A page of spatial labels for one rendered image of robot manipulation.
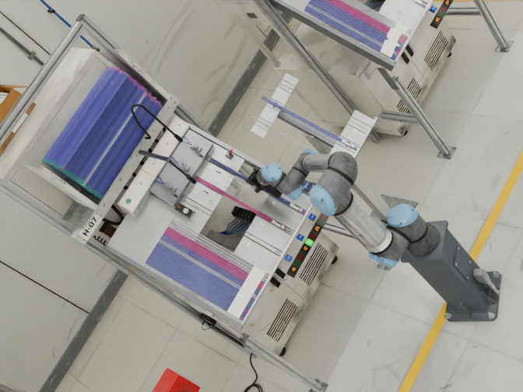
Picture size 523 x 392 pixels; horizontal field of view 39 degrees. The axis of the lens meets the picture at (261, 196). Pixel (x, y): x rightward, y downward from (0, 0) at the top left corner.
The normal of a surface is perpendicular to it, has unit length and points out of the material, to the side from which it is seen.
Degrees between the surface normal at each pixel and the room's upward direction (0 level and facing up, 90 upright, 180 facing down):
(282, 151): 0
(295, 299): 90
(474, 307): 90
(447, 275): 90
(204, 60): 90
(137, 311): 0
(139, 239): 43
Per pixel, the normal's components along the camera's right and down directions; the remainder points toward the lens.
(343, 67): -0.57, -0.52
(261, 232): 0.02, -0.25
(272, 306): 0.65, 0.19
